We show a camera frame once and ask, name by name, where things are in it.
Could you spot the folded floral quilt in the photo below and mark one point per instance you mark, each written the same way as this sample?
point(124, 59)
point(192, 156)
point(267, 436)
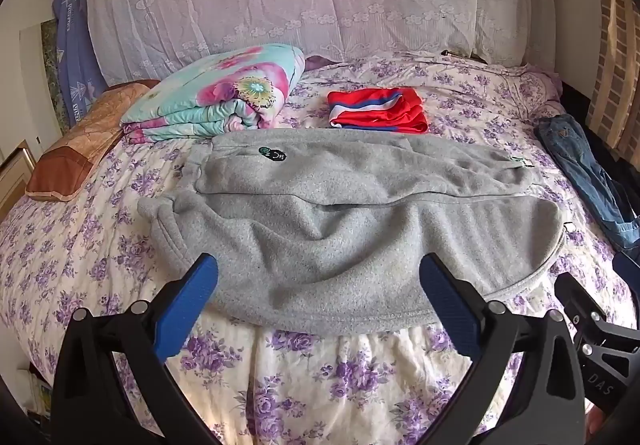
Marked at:
point(220, 95)

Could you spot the green patterned panel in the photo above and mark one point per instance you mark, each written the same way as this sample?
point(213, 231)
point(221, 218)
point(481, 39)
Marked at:
point(54, 70)

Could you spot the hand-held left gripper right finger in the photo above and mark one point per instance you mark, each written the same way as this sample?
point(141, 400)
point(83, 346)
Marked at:
point(450, 297)

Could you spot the folded red striped garment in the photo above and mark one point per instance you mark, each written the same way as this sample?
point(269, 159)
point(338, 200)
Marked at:
point(380, 112)

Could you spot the brown satin pillow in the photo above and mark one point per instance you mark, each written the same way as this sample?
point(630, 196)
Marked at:
point(85, 140)

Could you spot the grey fleece pants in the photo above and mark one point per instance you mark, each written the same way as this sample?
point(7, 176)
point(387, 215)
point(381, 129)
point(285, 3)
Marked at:
point(350, 235)

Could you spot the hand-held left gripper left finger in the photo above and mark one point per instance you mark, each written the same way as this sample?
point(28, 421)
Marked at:
point(187, 295)

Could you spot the blue jeans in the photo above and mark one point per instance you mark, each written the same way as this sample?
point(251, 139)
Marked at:
point(585, 165)

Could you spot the purple pillow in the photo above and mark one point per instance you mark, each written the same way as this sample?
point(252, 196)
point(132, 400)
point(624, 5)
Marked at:
point(320, 62)

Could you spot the bed with purple floral sheet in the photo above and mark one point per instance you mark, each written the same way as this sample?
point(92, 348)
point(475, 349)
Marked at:
point(80, 245)

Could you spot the gold picture frame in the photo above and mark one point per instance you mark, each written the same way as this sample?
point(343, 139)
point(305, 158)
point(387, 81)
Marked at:
point(15, 170)

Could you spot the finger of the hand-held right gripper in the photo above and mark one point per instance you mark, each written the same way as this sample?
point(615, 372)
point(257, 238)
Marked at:
point(580, 297)
point(627, 265)

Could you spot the blue patterned cloth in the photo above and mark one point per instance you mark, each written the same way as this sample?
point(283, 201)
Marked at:
point(75, 50)

